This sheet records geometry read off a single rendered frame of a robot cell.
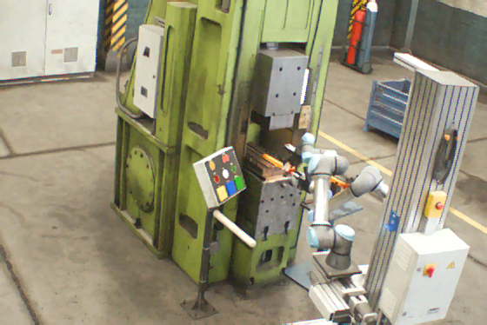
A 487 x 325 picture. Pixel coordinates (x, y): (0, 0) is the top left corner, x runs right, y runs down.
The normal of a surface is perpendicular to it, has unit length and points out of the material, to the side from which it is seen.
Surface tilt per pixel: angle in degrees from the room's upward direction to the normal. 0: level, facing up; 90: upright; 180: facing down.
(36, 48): 90
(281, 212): 90
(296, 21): 90
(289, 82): 90
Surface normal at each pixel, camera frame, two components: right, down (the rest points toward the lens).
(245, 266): -0.81, 0.13
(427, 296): 0.32, 0.41
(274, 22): 0.57, 0.39
